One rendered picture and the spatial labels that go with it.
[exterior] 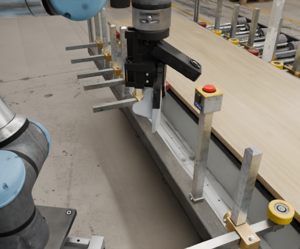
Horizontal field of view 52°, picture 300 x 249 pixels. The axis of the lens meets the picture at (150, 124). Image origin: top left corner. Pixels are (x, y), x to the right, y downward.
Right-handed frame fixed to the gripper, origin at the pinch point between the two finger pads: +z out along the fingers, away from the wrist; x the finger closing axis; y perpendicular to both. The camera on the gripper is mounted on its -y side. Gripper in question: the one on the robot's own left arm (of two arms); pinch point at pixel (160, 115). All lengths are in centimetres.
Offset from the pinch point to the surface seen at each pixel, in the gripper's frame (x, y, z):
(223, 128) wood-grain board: -59, -24, 42
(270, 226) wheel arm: -11, -36, 47
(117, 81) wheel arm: -113, 37, 47
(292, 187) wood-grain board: -24, -46, 42
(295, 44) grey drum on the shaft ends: -198, -91, 47
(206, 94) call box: -30.1, -12.4, 9.6
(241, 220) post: -9, -26, 44
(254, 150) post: -9.8, -25.5, 15.3
